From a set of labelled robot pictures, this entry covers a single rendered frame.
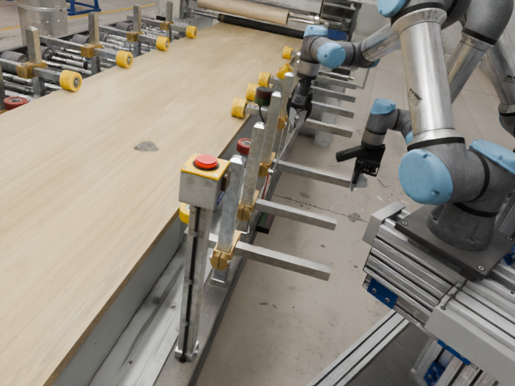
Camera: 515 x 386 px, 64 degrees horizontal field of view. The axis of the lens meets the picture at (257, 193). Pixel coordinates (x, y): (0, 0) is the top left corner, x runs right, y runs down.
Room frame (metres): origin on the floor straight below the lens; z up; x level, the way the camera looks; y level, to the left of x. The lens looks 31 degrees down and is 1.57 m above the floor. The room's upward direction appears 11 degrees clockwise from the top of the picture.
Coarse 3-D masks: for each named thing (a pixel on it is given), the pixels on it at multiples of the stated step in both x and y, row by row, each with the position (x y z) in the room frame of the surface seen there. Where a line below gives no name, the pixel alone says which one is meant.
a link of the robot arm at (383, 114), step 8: (376, 104) 1.36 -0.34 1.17; (384, 104) 1.34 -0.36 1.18; (392, 104) 1.35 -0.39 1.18; (376, 112) 1.35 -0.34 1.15; (384, 112) 1.34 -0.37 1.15; (392, 112) 1.35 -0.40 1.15; (368, 120) 1.37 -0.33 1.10; (376, 120) 1.34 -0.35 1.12; (384, 120) 1.34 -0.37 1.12; (392, 120) 1.34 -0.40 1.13; (368, 128) 1.36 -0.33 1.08; (376, 128) 1.34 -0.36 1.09; (384, 128) 1.34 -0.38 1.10
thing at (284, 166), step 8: (280, 160) 1.43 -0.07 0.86; (280, 168) 1.40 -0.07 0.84; (288, 168) 1.40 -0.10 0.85; (296, 168) 1.40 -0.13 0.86; (304, 168) 1.40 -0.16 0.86; (312, 168) 1.41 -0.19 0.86; (304, 176) 1.39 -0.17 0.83; (312, 176) 1.39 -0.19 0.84; (320, 176) 1.38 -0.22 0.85; (328, 176) 1.38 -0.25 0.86; (336, 176) 1.39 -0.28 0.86; (344, 176) 1.40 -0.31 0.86; (336, 184) 1.37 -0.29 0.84; (344, 184) 1.37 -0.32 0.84
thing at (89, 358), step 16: (176, 224) 1.06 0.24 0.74; (160, 240) 0.94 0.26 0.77; (176, 240) 1.08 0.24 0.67; (160, 256) 0.95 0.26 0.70; (144, 272) 0.84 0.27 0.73; (160, 272) 0.95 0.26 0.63; (128, 288) 0.75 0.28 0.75; (144, 288) 0.84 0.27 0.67; (112, 304) 0.67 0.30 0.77; (128, 304) 0.75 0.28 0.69; (112, 320) 0.67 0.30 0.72; (128, 320) 0.75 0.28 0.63; (96, 336) 0.60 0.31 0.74; (112, 336) 0.67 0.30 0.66; (80, 352) 0.54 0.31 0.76; (96, 352) 0.60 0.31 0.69; (64, 368) 0.49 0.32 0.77; (80, 368) 0.54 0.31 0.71; (96, 368) 0.59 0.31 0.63; (64, 384) 0.48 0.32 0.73; (80, 384) 0.53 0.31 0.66
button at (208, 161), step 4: (200, 156) 0.64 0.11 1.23; (204, 156) 0.64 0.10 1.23; (208, 156) 0.64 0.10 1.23; (212, 156) 0.65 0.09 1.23; (196, 160) 0.63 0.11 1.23; (200, 160) 0.62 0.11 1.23; (204, 160) 0.63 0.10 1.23; (208, 160) 0.63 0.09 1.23; (212, 160) 0.63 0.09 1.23; (216, 160) 0.64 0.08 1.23; (196, 164) 0.62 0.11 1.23; (200, 164) 0.62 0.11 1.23; (204, 164) 0.62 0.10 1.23; (208, 164) 0.62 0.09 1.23; (212, 164) 0.62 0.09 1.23; (216, 164) 0.63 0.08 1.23; (208, 168) 0.62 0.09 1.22
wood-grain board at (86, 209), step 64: (192, 64) 2.37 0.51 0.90; (256, 64) 2.63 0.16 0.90; (0, 128) 1.20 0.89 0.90; (64, 128) 1.29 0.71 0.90; (128, 128) 1.38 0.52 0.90; (192, 128) 1.49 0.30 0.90; (0, 192) 0.86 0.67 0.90; (64, 192) 0.91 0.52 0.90; (128, 192) 0.97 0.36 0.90; (0, 256) 0.64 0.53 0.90; (64, 256) 0.67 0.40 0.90; (128, 256) 0.71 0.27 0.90; (0, 320) 0.48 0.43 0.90; (64, 320) 0.51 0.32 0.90; (0, 384) 0.36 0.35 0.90
